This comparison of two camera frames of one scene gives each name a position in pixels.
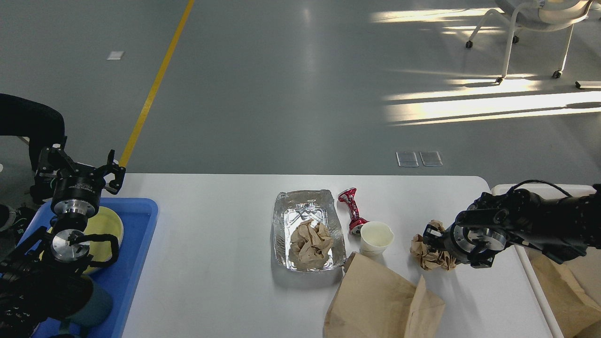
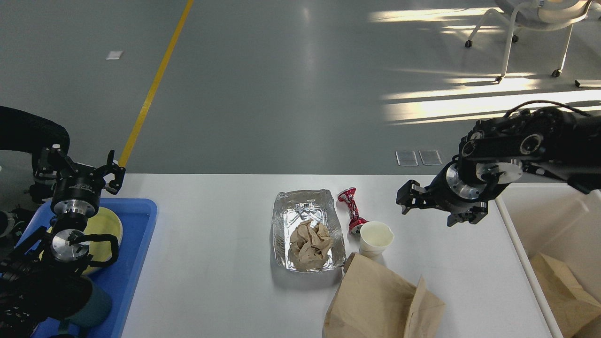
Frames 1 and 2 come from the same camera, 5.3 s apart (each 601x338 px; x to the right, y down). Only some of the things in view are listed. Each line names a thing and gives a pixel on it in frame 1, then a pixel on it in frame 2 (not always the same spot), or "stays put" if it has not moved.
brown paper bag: x=573 y=289 stays put
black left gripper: x=77 y=193 stays put
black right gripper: x=467 y=243 to x=447 y=191
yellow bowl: x=101 y=221 stays put
